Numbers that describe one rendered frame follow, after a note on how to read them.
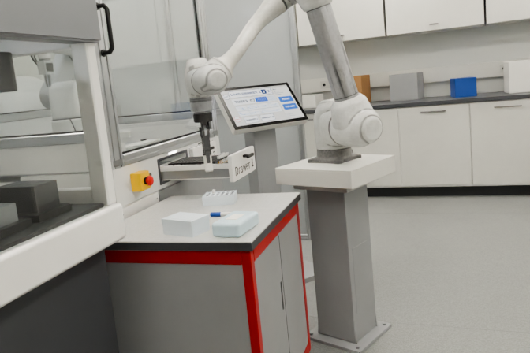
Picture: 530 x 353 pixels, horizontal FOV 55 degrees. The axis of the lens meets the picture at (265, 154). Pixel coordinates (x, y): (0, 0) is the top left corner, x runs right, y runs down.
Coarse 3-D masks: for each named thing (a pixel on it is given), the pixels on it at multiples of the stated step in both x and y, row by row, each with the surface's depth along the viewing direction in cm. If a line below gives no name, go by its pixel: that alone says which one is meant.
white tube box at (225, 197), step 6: (210, 192) 203; (216, 192) 202; (222, 192) 202; (228, 192) 200; (234, 192) 198; (204, 198) 195; (210, 198) 195; (216, 198) 195; (222, 198) 195; (228, 198) 195; (234, 198) 196; (204, 204) 196; (210, 204) 196; (216, 204) 195; (222, 204) 195; (228, 204) 195
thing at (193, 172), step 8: (176, 160) 236; (160, 168) 219; (168, 168) 218; (176, 168) 217; (184, 168) 216; (192, 168) 214; (200, 168) 213; (216, 168) 211; (224, 168) 210; (168, 176) 218; (176, 176) 217; (184, 176) 216; (192, 176) 215; (200, 176) 214; (208, 176) 213; (216, 176) 212; (224, 176) 211
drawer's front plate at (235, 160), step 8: (240, 152) 216; (248, 152) 227; (232, 160) 207; (240, 160) 216; (248, 160) 226; (232, 168) 207; (240, 168) 216; (248, 168) 226; (232, 176) 208; (240, 176) 215
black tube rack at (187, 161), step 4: (200, 156) 236; (212, 156) 233; (216, 156) 230; (180, 160) 229; (184, 160) 228; (188, 160) 226; (192, 160) 225; (196, 160) 224; (200, 160) 223; (212, 160) 220; (168, 164) 222; (172, 164) 221; (176, 164) 221; (180, 164) 220; (184, 164) 220; (188, 164) 235; (192, 164) 220; (196, 164) 232; (200, 164) 227
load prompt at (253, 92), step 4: (260, 88) 315; (264, 88) 317; (268, 88) 318; (228, 92) 303; (232, 92) 305; (236, 92) 306; (240, 92) 307; (244, 92) 308; (248, 92) 310; (252, 92) 311; (256, 92) 312; (260, 92) 313; (264, 92) 314; (268, 92) 316; (272, 92) 317; (232, 96) 303; (236, 96) 304; (240, 96) 305; (244, 96) 306
